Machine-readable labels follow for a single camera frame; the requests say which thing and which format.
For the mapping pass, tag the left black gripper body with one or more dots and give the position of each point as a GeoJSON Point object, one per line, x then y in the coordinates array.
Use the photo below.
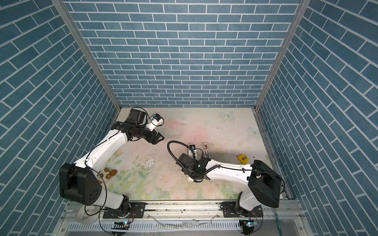
{"type": "Point", "coordinates": [148, 134]}

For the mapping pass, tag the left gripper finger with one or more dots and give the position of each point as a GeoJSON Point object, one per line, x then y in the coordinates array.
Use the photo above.
{"type": "Point", "coordinates": [160, 137]}
{"type": "Point", "coordinates": [155, 141]}

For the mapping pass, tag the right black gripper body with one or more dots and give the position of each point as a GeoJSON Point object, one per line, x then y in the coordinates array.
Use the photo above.
{"type": "Point", "coordinates": [192, 173]}

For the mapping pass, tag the pink stapler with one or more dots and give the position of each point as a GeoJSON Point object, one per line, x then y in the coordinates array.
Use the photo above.
{"type": "Point", "coordinates": [206, 151]}

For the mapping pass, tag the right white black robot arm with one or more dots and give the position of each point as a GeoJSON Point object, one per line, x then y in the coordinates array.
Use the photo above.
{"type": "Point", "coordinates": [262, 185]}

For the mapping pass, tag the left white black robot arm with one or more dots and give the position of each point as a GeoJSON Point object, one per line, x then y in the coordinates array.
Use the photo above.
{"type": "Point", "coordinates": [79, 181]}

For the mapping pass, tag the brown white mushroom toy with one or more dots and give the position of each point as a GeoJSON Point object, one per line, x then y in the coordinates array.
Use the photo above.
{"type": "Point", "coordinates": [110, 173]}

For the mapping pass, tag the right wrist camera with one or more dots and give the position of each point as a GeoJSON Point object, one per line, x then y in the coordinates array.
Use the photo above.
{"type": "Point", "coordinates": [191, 151]}

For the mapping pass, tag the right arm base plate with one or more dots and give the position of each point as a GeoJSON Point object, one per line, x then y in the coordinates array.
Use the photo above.
{"type": "Point", "coordinates": [233, 210]}

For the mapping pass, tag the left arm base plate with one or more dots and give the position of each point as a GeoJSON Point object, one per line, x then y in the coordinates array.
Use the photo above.
{"type": "Point", "coordinates": [131, 210]}

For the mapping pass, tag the aluminium front rail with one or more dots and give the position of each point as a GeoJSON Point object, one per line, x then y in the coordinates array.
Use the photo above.
{"type": "Point", "coordinates": [193, 210]}

